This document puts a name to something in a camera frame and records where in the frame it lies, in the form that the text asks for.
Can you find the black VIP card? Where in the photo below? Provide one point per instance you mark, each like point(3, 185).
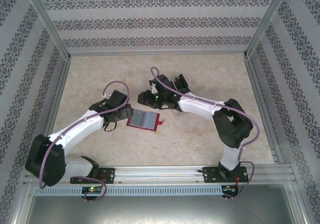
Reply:
point(137, 117)

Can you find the red card holder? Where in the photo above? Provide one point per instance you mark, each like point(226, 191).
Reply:
point(157, 127)

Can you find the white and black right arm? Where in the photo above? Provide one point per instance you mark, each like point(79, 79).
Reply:
point(232, 126)

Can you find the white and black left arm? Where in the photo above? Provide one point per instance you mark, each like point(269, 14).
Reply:
point(75, 134)

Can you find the black card with gold chip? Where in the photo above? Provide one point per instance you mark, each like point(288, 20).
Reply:
point(181, 82)

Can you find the grey metal sheet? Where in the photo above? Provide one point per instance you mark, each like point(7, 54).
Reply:
point(160, 210)

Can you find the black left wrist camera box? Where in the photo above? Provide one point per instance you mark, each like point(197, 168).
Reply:
point(117, 97)

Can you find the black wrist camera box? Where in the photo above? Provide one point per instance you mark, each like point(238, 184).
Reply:
point(163, 82)
point(117, 97)

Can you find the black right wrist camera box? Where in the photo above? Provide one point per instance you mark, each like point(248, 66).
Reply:
point(163, 82)

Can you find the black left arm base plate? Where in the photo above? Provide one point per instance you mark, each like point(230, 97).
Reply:
point(107, 175)

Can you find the aluminium side frame rail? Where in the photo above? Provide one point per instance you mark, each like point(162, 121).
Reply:
point(265, 101)
point(53, 101)

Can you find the aluminium mounting rail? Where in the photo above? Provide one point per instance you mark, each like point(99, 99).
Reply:
point(160, 174)

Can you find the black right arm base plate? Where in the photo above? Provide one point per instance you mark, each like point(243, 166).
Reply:
point(211, 175)

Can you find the aluminium frame post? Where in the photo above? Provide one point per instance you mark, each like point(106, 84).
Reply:
point(45, 21)
point(267, 21)

